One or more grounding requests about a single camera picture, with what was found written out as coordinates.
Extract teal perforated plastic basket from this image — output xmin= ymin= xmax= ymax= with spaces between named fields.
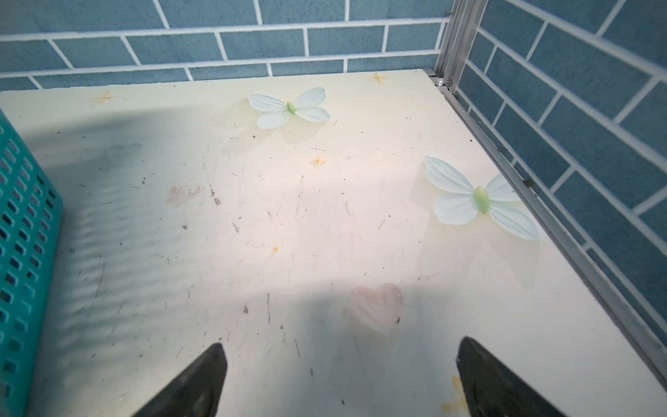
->
xmin=1 ymin=116 xmax=64 ymax=416

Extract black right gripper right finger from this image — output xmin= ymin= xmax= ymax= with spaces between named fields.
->
xmin=457 ymin=336 xmax=565 ymax=417

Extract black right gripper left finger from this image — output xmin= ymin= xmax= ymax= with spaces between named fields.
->
xmin=134 ymin=342 xmax=228 ymax=417

